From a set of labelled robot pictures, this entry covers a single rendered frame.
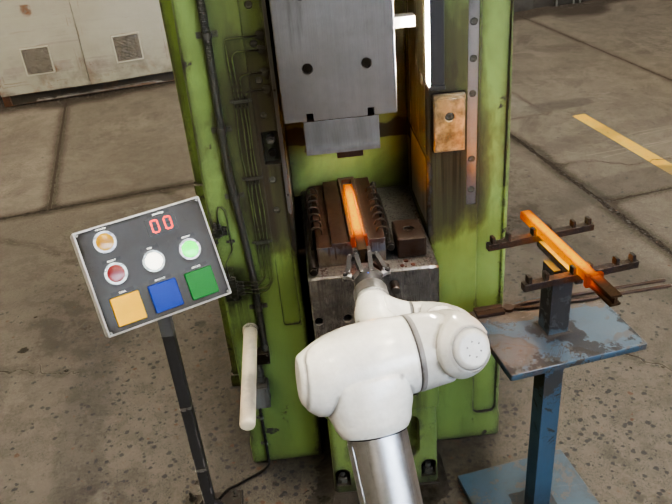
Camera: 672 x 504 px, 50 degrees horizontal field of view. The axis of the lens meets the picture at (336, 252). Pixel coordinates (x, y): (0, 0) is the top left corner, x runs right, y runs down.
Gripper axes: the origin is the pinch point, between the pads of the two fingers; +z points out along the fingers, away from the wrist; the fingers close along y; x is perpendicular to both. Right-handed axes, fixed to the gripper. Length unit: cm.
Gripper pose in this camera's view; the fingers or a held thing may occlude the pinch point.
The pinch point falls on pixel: (361, 248)
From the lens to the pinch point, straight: 204.4
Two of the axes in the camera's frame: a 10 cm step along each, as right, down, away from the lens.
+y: 9.9, -1.1, 0.3
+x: -0.7, -8.4, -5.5
